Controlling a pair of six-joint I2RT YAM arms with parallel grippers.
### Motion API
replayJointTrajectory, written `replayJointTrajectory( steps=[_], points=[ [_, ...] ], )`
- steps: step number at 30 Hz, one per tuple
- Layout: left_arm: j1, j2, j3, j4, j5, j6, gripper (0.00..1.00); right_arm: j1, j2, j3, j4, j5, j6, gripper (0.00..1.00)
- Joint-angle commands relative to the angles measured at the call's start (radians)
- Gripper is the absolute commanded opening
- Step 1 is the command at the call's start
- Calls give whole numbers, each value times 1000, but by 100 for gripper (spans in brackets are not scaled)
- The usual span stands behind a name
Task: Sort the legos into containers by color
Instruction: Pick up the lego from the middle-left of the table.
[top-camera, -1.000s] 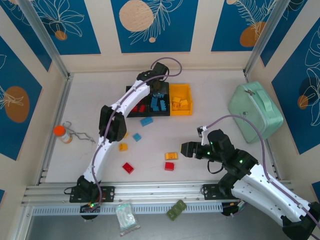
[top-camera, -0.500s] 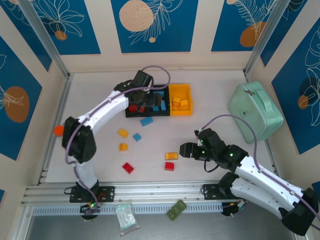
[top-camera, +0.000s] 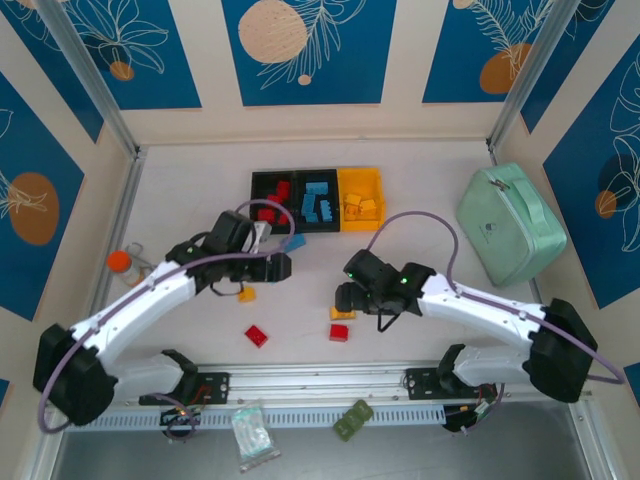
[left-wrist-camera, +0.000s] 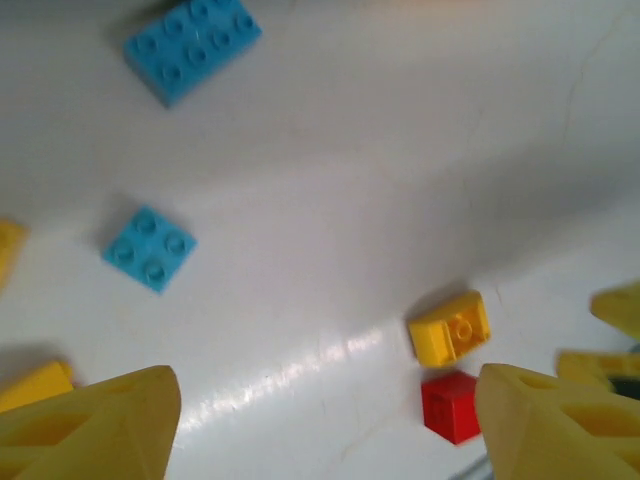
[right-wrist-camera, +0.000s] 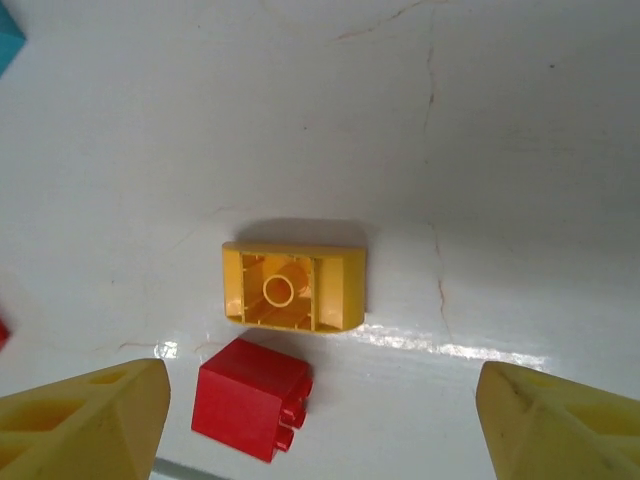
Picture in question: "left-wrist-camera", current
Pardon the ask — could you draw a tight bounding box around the small red lego brick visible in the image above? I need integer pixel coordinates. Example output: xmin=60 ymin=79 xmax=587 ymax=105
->
xmin=419 ymin=370 xmax=482 ymax=446

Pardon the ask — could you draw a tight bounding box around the yellow sloped lego brick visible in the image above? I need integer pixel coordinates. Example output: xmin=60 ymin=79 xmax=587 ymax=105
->
xmin=408 ymin=289 xmax=493 ymax=370

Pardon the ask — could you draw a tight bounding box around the blue two-by-four lego brick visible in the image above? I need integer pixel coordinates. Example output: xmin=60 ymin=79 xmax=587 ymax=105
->
xmin=122 ymin=0 xmax=264 ymax=110

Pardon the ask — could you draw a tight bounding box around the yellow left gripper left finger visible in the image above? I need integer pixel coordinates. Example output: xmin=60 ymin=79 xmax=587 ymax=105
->
xmin=0 ymin=365 xmax=181 ymax=480

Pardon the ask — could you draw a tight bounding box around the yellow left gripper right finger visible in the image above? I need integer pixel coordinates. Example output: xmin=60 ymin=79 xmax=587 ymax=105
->
xmin=474 ymin=363 xmax=640 ymax=480

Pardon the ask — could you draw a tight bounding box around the blue two-by-two lego plate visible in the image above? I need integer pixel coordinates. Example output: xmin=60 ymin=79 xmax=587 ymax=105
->
xmin=101 ymin=204 xmax=200 ymax=295

